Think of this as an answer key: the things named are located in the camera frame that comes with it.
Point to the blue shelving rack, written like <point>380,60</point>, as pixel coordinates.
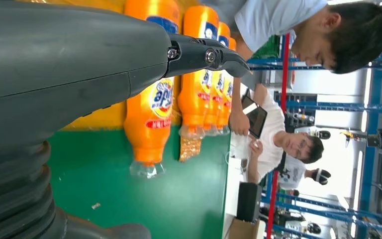
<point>374,132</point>

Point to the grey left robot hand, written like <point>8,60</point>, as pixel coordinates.
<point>62,66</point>

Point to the black zip case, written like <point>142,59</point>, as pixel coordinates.
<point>248,201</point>

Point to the red pole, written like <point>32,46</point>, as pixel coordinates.
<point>285,82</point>

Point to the white table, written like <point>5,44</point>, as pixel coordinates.
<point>232,184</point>

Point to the yellow taped cardboard sheet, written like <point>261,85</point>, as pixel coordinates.
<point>102,118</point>

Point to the green table mat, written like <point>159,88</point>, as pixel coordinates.
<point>177,198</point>

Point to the black tablet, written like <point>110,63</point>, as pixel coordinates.
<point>257,118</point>

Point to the orange detergent bottle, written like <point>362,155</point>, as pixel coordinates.
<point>232,44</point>
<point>194,105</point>
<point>148,138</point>
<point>222,31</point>

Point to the brown cardboard box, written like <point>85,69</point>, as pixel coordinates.
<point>243,231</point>

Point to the person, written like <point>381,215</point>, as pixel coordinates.
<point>291,175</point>
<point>276,19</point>
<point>273,132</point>

